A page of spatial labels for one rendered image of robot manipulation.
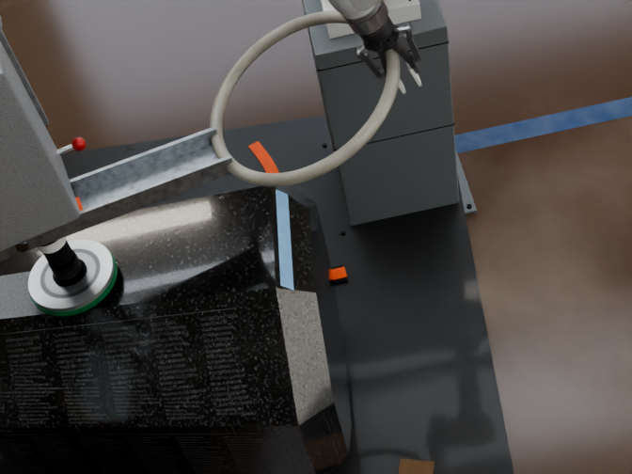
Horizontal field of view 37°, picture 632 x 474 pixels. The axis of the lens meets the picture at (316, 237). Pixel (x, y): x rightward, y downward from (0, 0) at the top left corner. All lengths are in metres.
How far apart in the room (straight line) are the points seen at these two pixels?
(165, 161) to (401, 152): 1.11
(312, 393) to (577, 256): 1.28
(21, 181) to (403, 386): 1.46
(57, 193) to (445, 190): 1.67
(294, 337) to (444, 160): 1.17
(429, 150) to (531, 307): 0.61
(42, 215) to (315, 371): 0.75
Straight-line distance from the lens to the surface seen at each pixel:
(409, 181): 3.29
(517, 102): 3.80
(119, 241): 2.47
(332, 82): 2.93
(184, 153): 2.29
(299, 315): 2.30
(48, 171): 2.02
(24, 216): 2.09
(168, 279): 2.34
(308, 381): 2.32
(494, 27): 4.15
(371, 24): 2.06
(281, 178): 2.10
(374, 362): 3.06
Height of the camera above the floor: 2.59
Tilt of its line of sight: 49 degrees down
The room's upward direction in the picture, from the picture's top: 14 degrees counter-clockwise
